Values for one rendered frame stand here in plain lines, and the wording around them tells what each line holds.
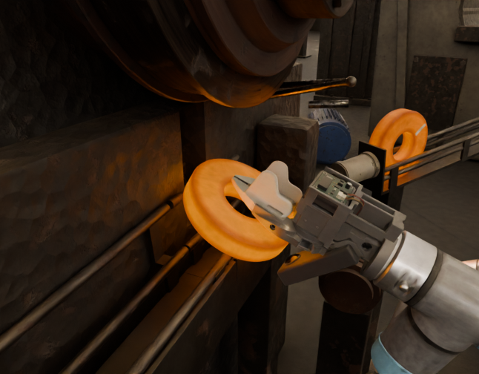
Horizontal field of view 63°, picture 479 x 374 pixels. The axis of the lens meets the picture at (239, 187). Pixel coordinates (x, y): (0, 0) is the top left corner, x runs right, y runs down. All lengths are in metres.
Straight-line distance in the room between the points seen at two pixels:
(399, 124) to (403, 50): 2.27
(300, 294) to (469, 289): 1.10
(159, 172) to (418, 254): 0.31
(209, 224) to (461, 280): 0.28
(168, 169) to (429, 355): 0.38
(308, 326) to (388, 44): 2.31
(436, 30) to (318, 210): 2.72
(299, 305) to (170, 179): 1.07
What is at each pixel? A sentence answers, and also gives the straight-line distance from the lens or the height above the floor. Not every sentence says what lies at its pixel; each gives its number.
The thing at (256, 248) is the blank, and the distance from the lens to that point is 0.47.
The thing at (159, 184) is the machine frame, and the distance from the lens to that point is 0.49.
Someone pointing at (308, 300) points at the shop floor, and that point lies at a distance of 1.53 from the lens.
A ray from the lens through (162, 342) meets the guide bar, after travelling 0.40.
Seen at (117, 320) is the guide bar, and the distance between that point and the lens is 0.44.
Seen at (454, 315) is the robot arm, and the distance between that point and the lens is 0.50.
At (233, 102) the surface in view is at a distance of 0.41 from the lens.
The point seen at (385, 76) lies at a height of 0.53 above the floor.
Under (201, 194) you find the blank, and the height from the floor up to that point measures 0.78.
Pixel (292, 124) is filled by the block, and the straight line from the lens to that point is 0.70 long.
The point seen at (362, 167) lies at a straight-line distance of 0.85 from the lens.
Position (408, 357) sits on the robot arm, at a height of 0.60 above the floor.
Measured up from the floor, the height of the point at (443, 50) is 0.73.
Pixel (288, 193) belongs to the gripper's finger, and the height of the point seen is 0.76.
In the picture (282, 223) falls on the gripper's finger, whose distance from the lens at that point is 0.48.
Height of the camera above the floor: 0.98
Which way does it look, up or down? 25 degrees down
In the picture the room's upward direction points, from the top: straight up
